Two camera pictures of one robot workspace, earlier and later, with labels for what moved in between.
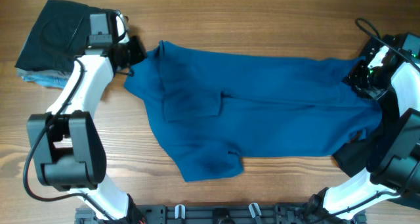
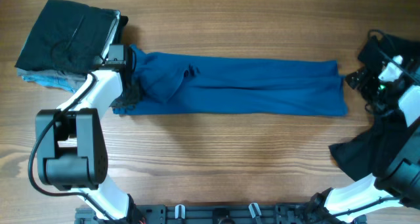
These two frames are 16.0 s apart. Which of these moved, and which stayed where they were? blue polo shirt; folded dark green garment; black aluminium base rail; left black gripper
Moved: left black gripper; blue polo shirt
Stayed: folded dark green garment; black aluminium base rail
